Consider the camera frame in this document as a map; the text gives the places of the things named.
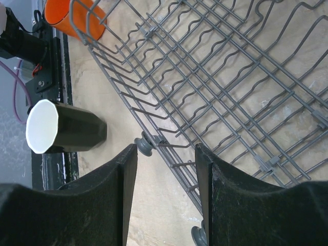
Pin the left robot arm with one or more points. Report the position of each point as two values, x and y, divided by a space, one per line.
16 41

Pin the orange mug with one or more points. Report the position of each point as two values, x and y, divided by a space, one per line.
70 17

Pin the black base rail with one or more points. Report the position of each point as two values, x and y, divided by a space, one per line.
50 87

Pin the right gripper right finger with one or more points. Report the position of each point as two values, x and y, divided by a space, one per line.
239 209

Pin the grey wire dish rack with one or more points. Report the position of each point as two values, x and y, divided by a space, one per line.
247 79

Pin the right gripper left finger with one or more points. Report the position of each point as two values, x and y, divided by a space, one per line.
92 210

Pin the white mug black handle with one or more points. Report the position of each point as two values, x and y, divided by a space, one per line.
64 126

